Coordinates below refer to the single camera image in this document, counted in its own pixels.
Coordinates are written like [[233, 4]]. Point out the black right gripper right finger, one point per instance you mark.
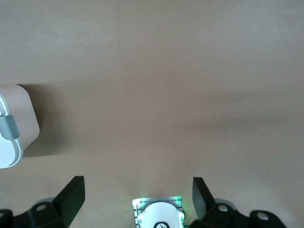
[[213, 218]]

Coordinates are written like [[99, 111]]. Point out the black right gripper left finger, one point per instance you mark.
[[59, 213]]

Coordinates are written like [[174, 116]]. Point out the white container lid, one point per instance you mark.
[[7, 147]]

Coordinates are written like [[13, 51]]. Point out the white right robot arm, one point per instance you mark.
[[161, 215]]

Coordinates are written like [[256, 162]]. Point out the translucent pink plastic box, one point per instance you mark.
[[23, 114]]

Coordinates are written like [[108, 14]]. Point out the brown table cover sheet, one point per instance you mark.
[[152, 71]]

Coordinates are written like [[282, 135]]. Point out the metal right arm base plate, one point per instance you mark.
[[140, 205]]

